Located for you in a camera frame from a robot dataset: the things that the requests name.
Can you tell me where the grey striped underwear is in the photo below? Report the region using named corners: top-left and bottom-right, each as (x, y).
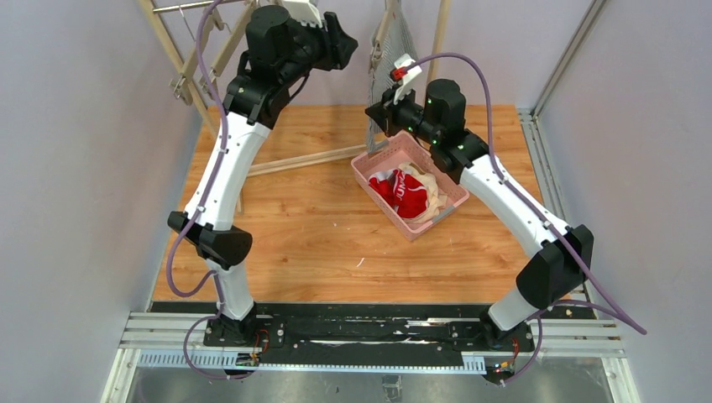
top-left (364, 0), bottom-right (418, 154)

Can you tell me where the red underwear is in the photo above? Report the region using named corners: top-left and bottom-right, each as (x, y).
top-left (368, 169), bottom-right (429, 220)

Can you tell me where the wooden clip hanger striped underwear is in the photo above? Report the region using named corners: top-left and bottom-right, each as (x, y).
top-left (369, 0), bottom-right (400, 71)

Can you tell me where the wooden clip hanger cream underwear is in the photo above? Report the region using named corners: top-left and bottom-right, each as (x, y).
top-left (199, 1), bottom-right (259, 95)

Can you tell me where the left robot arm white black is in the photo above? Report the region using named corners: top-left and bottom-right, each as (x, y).
top-left (166, 1), bottom-right (359, 345)

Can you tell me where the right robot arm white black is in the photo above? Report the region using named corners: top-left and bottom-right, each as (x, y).
top-left (365, 79), bottom-right (594, 338)

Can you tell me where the empty wooden clip hanger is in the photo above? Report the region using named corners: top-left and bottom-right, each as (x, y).
top-left (170, 10), bottom-right (225, 106)

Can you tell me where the pink plastic basket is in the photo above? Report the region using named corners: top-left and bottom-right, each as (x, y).
top-left (351, 132), bottom-right (469, 241)

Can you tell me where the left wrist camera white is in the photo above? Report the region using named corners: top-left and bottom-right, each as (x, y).
top-left (281, 0), bottom-right (322, 28)

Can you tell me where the wooden clothes rack frame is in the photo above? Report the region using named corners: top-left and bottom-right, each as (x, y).
top-left (138, 0), bottom-right (453, 215)

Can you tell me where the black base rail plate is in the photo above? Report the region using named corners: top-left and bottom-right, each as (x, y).
top-left (149, 301), bottom-right (596, 374)

